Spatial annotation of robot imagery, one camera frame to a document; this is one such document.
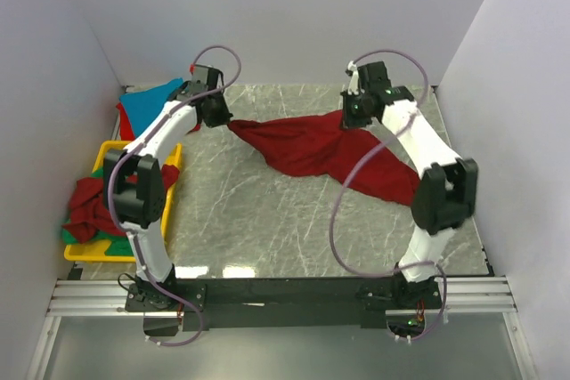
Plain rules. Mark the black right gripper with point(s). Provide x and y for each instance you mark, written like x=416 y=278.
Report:
x=346 y=122

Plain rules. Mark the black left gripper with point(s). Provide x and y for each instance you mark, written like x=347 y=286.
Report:
x=223 y=118

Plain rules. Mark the dark red t-shirt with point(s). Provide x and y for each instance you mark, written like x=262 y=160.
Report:
x=89 y=219
x=318 y=145

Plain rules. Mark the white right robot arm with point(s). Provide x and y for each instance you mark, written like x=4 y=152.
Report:
x=446 y=196

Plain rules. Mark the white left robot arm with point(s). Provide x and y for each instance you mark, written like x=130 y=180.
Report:
x=178 y=117

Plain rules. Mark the folded blue t-shirt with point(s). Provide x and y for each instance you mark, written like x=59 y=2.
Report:
x=143 y=106

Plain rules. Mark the folded bright red t-shirt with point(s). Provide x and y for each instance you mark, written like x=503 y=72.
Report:
x=126 y=132

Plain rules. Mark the green t-shirt in bin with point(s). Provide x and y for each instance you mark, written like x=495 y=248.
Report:
x=86 y=243

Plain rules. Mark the crumpled dark red t-shirt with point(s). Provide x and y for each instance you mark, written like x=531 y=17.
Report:
x=89 y=219

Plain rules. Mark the yellow plastic bin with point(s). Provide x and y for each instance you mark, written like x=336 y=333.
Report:
x=143 y=191

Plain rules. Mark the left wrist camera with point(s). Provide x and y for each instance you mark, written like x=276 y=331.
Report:
x=205 y=75

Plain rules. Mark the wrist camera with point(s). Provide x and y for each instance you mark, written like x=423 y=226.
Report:
x=205 y=75
x=368 y=78

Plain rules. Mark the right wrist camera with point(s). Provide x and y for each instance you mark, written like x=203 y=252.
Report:
x=368 y=78

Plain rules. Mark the aluminium rail frame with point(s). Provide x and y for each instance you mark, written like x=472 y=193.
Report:
x=105 y=298

